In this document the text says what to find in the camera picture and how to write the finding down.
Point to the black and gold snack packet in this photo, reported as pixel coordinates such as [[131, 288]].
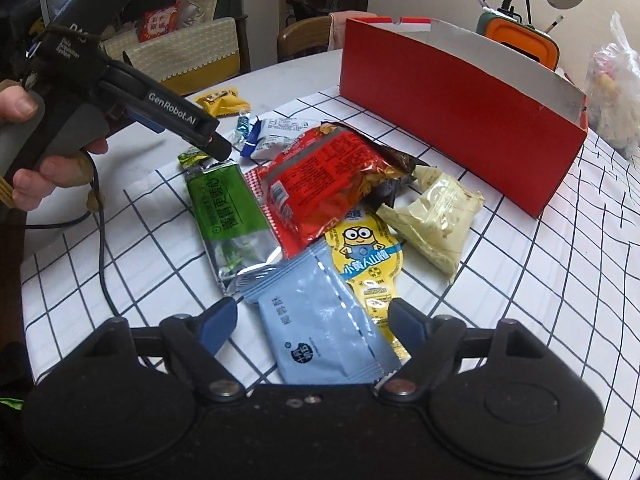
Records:
[[397, 185]]

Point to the white checked tablecloth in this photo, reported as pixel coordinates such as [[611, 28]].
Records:
[[525, 285]]

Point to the orange and green container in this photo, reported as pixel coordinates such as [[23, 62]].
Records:
[[522, 42]]

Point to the small blue white candy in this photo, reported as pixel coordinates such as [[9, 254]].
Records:
[[243, 127]]

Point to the small yellow snack packet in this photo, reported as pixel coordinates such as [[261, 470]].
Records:
[[222, 102]]

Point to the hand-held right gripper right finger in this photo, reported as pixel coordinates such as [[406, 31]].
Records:
[[406, 320]]

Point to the red chips packet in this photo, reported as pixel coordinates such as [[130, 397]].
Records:
[[320, 180]]

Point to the small green candy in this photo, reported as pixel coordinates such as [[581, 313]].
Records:
[[192, 156]]

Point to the yellow cartoon snack packet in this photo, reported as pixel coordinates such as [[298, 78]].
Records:
[[370, 265]]

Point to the clear plastic bag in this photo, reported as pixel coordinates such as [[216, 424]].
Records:
[[615, 90]]

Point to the pink cloth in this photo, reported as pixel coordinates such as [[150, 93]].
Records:
[[352, 16]]

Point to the beige triangular snack packet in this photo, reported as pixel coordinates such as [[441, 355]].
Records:
[[440, 220]]

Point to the white and blue snack packet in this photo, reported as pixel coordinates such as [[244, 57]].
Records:
[[280, 132]]

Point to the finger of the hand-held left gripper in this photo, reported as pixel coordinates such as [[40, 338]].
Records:
[[217, 146], [148, 122]]

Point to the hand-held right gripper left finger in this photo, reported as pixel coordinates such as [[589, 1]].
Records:
[[221, 317]]

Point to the cream covered sofa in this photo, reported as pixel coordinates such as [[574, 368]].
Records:
[[185, 57]]

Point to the red printed cushion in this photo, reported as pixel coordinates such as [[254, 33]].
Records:
[[160, 22]]

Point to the person's left hand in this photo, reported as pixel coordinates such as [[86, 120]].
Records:
[[35, 180]]

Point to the red cardboard box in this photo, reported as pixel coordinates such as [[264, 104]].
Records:
[[450, 115]]

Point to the wooden chair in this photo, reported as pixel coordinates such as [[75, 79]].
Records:
[[302, 35]]

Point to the green snack packet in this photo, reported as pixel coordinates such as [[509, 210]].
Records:
[[232, 210]]

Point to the light blue snack packet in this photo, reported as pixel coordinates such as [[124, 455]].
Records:
[[325, 325]]

